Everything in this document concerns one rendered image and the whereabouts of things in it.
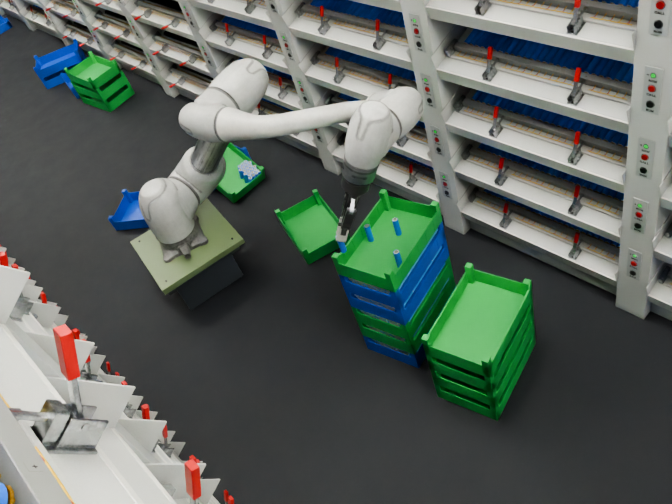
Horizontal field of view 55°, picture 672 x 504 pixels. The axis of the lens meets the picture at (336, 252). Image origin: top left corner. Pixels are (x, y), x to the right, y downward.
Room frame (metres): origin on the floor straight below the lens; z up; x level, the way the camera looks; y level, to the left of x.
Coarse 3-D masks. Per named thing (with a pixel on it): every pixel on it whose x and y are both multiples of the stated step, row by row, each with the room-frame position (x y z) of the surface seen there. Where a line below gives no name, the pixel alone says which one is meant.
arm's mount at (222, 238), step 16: (208, 208) 2.09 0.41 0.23; (208, 224) 2.00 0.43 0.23; (224, 224) 1.96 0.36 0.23; (144, 240) 2.05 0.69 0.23; (208, 240) 1.91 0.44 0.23; (224, 240) 1.88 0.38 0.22; (240, 240) 1.85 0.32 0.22; (144, 256) 1.95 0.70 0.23; (160, 256) 1.92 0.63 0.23; (192, 256) 1.86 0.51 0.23; (208, 256) 1.82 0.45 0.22; (160, 272) 1.83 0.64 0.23; (176, 272) 1.80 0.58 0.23; (192, 272) 1.78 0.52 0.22; (160, 288) 1.75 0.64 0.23
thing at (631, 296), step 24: (648, 0) 1.12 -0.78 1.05; (648, 24) 1.11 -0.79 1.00; (648, 48) 1.11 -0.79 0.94; (648, 120) 1.10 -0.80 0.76; (624, 192) 1.14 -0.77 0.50; (648, 192) 1.08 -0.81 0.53; (624, 216) 1.13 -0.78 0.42; (648, 216) 1.07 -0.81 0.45; (624, 240) 1.13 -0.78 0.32; (648, 240) 1.07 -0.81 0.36; (624, 264) 1.12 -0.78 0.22; (648, 264) 1.06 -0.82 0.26; (624, 288) 1.11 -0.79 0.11; (648, 312) 1.07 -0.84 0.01
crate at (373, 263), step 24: (384, 192) 1.51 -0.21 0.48; (384, 216) 1.49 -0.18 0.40; (408, 216) 1.45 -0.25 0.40; (432, 216) 1.41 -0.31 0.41; (360, 240) 1.42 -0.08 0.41; (384, 240) 1.39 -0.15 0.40; (408, 240) 1.35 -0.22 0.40; (336, 264) 1.33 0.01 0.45; (360, 264) 1.33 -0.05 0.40; (384, 264) 1.30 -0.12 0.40; (408, 264) 1.24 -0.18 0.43; (384, 288) 1.21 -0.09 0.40
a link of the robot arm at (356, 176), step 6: (342, 168) 1.32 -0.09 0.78; (348, 168) 1.27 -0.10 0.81; (354, 168) 1.26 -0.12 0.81; (342, 174) 1.29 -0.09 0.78; (348, 174) 1.27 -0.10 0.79; (354, 174) 1.26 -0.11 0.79; (360, 174) 1.25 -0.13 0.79; (366, 174) 1.25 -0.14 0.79; (372, 174) 1.26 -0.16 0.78; (348, 180) 1.27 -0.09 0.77; (354, 180) 1.26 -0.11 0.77; (360, 180) 1.26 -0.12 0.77; (366, 180) 1.25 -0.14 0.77; (372, 180) 1.26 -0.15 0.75
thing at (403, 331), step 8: (448, 264) 1.37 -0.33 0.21; (440, 272) 1.39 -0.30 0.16; (448, 272) 1.37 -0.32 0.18; (440, 280) 1.33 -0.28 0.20; (432, 288) 1.30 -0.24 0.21; (440, 288) 1.33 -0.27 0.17; (432, 296) 1.29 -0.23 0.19; (424, 304) 1.26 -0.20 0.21; (360, 312) 1.33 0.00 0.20; (416, 312) 1.28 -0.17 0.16; (424, 312) 1.25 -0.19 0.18; (360, 320) 1.32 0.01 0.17; (368, 320) 1.29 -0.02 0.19; (376, 320) 1.27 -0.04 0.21; (416, 320) 1.22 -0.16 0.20; (384, 328) 1.25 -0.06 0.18; (392, 328) 1.23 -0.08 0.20; (400, 328) 1.20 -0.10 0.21; (408, 328) 1.19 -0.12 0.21; (416, 328) 1.21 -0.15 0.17; (400, 336) 1.21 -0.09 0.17; (408, 336) 1.19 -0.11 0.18
